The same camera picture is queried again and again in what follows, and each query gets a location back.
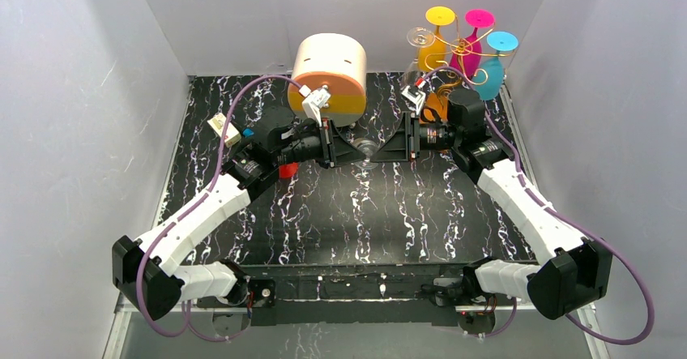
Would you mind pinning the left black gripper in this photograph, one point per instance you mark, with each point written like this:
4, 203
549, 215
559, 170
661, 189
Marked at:
327, 143

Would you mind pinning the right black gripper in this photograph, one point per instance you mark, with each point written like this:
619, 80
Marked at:
413, 138

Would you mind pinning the clear wine glass front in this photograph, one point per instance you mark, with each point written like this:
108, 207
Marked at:
368, 147

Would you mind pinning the clear wine glass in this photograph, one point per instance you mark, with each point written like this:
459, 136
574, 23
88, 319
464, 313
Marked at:
420, 39
368, 147

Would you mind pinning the red wine glass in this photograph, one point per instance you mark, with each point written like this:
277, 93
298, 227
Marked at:
288, 171

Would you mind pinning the blue wine glass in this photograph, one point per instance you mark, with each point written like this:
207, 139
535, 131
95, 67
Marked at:
490, 74

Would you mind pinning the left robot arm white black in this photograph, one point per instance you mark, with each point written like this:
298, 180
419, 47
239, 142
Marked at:
149, 270

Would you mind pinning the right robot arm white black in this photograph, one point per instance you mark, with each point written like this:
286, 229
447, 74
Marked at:
572, 270

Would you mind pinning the wooden rack base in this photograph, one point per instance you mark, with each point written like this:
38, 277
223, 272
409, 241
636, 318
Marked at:
435, 109

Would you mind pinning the yellow wine glass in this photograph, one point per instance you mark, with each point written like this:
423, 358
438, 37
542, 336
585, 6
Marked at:
434, 55

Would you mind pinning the clear wine glass rear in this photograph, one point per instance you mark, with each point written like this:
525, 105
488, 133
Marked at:
420, 39

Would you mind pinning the magenta wine glass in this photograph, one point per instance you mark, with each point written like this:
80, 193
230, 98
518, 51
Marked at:
466, 55

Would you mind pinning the round pastel drawer cabinet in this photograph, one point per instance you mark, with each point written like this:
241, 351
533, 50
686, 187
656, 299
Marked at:
339, 61

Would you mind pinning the white red small box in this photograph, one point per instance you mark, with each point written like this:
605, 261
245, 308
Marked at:
226, 130

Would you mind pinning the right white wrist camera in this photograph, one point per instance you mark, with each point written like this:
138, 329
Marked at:
413, 91

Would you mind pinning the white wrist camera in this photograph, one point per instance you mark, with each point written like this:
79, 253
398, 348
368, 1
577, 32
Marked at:
314, 101
413, 91

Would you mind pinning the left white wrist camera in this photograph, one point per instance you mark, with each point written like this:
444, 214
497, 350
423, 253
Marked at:
314, 101

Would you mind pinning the gold wire glass rack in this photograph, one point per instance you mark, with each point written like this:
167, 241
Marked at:
485, 49

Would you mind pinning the black front mounting rail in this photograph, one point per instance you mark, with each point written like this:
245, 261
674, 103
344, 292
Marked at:
364, 293

